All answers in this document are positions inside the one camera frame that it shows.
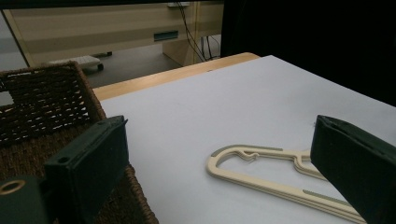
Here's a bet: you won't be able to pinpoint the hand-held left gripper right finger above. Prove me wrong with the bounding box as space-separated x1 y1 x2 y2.
310 115 396 224

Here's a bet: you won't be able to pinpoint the white table mat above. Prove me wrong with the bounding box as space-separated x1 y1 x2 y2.
100 55 396 224

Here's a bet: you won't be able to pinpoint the black curtain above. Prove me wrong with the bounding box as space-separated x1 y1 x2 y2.
219 0 396 107

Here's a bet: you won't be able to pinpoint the white wheeled base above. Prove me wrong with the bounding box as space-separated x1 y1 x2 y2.
48 55 106 73

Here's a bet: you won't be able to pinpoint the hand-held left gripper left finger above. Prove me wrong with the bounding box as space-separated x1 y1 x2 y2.
43 115 130 224

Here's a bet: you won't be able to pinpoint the brown wicker basket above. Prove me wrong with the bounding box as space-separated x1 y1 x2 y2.
0 61 160 224

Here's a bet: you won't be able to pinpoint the black horizontal bar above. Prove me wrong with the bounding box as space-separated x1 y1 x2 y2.
0 0 176 9

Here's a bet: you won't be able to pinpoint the black hanging cables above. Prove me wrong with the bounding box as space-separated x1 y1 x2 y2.
176 1 222 62

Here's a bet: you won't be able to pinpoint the beige wooden desk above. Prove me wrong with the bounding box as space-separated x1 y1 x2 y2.
3 1 224 68

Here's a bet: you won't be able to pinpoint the cream plastic clothes hanger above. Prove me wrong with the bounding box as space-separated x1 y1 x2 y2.
205 144 368 224

